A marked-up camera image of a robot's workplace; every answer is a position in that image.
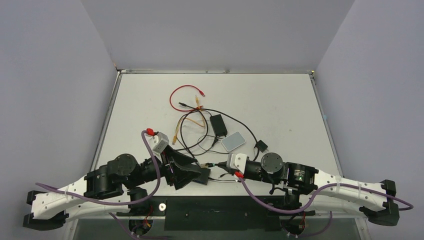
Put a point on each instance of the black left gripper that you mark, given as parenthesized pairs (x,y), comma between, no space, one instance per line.
(181,177)

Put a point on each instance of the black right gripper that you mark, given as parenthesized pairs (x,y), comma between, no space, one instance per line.
(251,169)

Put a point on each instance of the small black wall adapter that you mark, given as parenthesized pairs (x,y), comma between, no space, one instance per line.
(261,146)

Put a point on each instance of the black ribbed network switch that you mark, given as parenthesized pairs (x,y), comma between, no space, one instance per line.
(204,176)

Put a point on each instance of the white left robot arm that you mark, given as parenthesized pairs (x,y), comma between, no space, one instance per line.
(121,186)

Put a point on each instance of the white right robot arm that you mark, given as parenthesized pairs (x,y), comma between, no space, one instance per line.
(309,189)

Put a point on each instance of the white square network box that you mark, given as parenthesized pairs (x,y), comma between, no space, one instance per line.
(233,141)

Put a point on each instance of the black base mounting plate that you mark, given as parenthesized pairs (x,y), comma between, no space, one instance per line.
(208,213)

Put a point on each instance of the black power brick adapter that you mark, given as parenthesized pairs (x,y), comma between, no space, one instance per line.
(218,125)

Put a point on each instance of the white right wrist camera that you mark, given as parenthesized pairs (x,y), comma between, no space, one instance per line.
(239,162)

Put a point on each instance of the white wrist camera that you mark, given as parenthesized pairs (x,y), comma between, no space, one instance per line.
(239,162)
(159,142)

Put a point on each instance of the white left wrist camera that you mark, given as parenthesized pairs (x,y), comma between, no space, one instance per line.
(159,142)

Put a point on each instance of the aluminium frame rail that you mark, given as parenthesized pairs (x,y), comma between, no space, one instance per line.
(106,121)

